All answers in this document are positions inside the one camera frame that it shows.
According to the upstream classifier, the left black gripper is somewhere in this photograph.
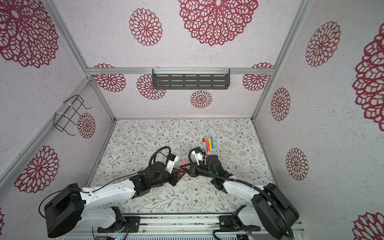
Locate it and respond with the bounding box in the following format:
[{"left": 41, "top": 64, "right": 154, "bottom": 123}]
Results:
[{"left": 151, "top": 167, "right": 187, "bottom": 189}]

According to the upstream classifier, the dark metal wall shelf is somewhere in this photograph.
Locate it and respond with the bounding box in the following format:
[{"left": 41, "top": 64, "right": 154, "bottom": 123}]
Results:
[{"left": 152, "top": 69, "right": 231, "bottom": 90}]

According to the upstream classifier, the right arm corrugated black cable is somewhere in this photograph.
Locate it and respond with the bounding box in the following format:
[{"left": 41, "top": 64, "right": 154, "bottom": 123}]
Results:
[{"left": 188, "top": 147, "right": 296, "bottom": 240}]

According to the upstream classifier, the black wire wall rack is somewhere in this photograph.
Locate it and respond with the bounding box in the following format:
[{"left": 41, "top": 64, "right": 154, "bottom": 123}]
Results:
[{"left": 53, "top": 95, "right": 91, "bottom": 136}]

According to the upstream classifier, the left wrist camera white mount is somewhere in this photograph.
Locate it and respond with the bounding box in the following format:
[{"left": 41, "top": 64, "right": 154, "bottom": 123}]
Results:
[{"left": 166, "top": 154, "right": 179, "bottom": 174}]

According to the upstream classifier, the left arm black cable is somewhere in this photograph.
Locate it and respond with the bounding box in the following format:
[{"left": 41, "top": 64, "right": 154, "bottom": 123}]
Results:
[{"left": 148, "top": 146, "right": 172, "bottom": 167}]

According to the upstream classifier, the white red marker pen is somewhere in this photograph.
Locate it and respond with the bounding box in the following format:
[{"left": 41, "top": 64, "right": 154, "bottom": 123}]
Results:
[{"left": 203, "top": 138, "right": 207, "bottom": 152}]

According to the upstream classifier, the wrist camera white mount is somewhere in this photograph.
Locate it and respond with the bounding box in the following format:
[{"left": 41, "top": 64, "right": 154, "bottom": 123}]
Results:
[
  {"left": 166, "top": 154, "right": 179, "bottom": 174},
  {"left": 192, "top": 147, "right": 206, "bottom": 166}
]

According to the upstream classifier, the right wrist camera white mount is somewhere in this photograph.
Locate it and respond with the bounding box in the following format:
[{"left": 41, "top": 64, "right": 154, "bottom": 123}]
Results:
[{"left": 192, "top": 147, "right": 206, "bottom": 166}]

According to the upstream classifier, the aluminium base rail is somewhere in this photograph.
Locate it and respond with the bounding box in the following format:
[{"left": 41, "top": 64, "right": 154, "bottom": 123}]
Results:
[{"left": 53, "top": 212, "right": 306, "bottom": 237}]

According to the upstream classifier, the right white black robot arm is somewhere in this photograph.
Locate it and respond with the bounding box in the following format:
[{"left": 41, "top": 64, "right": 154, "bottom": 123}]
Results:
[{"left": 186, "top": 150, "right": 300, "bottom": 240}]

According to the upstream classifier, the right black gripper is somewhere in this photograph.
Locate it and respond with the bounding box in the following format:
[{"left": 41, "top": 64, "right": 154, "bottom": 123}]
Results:
[{"left": 181, "top": 162, "right": 216, "bottom": 181}]

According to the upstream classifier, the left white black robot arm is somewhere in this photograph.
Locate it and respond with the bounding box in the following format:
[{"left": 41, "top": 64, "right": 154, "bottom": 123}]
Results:
[{"left": 44, "top": 162, "right": 185, "bottom": 239}]

